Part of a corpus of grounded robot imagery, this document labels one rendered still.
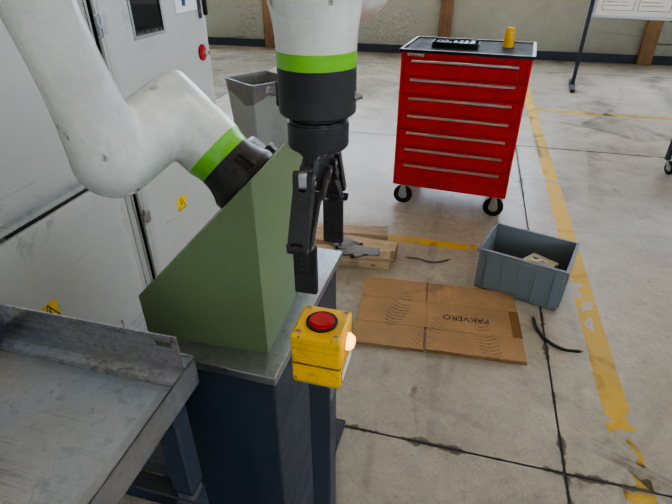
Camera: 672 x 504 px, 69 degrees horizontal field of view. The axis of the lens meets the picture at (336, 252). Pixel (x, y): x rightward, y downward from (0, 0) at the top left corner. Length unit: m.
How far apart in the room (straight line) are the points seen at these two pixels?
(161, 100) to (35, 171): 0.60
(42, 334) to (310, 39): 0.63
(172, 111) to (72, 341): 0.41
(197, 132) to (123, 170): 0.16
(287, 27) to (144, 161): 0.40
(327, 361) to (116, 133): 0.48
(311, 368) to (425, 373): 1.22
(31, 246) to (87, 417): 0.76
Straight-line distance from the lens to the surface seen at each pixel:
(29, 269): 1.47
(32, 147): 1.44
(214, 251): 0.84
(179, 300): 0.94
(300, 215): 0.57
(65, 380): 0.85
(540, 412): 1.96
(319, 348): 0.75
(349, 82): 0.57
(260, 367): 0.92
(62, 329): 0.88
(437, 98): 2.90
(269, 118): 3.51
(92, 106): 0.82
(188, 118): 0.94
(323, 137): 0.58
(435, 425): 1.81
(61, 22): 0.80
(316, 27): 0.54
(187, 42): 2.03
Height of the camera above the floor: 1.39
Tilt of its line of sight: 32 degrees down
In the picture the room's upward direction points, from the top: straight up
